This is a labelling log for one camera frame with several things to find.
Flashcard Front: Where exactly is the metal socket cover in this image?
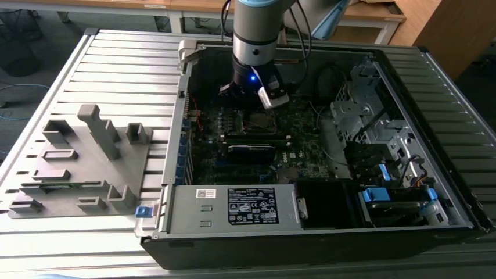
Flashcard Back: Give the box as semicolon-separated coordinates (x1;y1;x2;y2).
240;112;278;132

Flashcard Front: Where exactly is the silver green CPU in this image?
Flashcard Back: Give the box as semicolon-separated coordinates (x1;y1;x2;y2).
248;112;274;128

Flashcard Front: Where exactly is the CPU socket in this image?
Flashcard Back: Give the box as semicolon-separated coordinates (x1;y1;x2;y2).
237;110;282;133

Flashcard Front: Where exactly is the black RAM slot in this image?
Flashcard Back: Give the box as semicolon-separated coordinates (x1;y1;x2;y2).
222;133;289;139
224;137;290;145

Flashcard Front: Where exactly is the black graphics card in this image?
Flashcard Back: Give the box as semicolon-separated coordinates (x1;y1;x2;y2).
225;144;277;167

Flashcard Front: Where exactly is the green motherboard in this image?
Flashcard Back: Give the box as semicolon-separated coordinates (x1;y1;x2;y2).
180;97;344;187

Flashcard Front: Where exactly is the silver metal drive cage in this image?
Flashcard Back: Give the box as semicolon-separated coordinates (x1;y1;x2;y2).
328;56;430;187

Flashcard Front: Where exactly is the grey chipset heatsink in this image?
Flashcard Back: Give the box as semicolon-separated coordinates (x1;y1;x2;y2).
277;167;300;181

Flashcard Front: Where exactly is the pale blue teach pendant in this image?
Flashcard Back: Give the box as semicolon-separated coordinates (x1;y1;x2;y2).
309;0;352;41

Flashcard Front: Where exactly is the wooden desk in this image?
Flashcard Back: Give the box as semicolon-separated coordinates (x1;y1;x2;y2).
0;0;173;33
169;0;406;45

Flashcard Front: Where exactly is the grey power supply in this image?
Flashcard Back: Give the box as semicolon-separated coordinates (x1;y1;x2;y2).
165;183;306;234

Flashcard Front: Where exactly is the blue drive carrier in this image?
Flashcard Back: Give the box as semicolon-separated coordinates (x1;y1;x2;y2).
376;163;392;181
421;188;441;216

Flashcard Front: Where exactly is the grey parts rack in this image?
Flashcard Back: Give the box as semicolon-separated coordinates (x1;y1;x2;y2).
6;103;156;219

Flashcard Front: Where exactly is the blue drive latch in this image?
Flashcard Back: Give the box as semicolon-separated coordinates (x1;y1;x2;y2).
358;187;390;203

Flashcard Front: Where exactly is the black PC case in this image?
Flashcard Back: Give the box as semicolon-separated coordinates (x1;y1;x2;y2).
133;39;496;271

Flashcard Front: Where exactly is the wooden cabinet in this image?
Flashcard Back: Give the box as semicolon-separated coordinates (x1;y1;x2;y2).
389;0;496;81

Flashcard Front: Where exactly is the black hard disk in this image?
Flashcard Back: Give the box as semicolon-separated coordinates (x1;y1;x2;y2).
365;202;425;228

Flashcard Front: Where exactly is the green RAM stick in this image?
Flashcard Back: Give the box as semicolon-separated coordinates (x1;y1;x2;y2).
40;183;78;194

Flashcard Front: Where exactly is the black office chair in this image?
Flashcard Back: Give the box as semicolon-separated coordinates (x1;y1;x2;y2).
0;8;45;78

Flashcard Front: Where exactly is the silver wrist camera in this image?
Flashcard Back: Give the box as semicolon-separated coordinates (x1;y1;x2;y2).
257;74;290;110

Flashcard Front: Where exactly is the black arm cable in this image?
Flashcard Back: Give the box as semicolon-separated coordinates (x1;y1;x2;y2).
284;0;313;78
220;0;236;43

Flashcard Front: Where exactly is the coloured wire bundle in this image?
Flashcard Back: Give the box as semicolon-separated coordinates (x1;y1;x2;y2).
409;174;433;188

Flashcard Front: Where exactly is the blue floor cable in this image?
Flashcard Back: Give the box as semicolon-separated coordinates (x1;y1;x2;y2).
0;83;50;121

